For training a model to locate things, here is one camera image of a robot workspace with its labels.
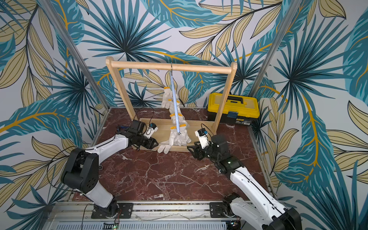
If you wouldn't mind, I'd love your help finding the yellow black toolbox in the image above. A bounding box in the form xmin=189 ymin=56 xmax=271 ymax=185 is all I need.
xmin=207 ymin=93 xmax=260 ymax=126

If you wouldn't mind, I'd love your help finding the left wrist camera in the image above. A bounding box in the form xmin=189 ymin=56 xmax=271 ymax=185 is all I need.
xmin=144 ymin=123 xmax=158 ymax=138

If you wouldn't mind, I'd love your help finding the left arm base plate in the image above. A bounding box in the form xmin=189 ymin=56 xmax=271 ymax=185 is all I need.
xmin=91 ymin=202 xmax=134 ymax=219

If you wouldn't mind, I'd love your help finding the wooden hanging rack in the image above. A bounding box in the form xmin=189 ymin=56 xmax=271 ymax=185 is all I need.
xmin=105 ymin=56 xmax=238 ymax=153

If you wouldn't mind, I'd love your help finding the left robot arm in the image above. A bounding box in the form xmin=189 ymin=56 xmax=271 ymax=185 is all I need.
xmin=61 ymin=120 xmax=158 ymax=218

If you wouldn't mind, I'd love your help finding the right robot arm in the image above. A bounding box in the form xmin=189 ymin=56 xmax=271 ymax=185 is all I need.
xmin=187 ymin=129 xmax=302 ymax=230

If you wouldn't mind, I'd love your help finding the white glove bottom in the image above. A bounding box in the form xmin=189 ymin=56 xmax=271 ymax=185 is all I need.
xmin=169 ymin=124 xmax=191 ymax=146

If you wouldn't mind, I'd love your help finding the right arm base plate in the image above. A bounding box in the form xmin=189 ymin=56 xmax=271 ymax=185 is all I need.
xmin=209 ymin=202 xmax=235 ymax=218

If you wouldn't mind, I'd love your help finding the white glove back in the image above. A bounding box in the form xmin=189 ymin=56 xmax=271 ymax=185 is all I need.
xmin=157 ymin=140 xmax=173 ymax=154

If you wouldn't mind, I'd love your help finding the white glove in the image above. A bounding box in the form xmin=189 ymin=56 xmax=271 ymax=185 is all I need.
xmin=169 ymin=124 xmax=191 ymax=146
xmin=157 ymin=140 xmax=173 ymax=154
xmin=161 ymin=87 xmax=173 ymax=109
xmin=168 ymin=99 xmax=183 ymax=122

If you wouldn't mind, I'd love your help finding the light blue clip hanger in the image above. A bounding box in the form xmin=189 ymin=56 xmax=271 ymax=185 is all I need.
xmin=170 ymin=64 xmax=182 ymax=136

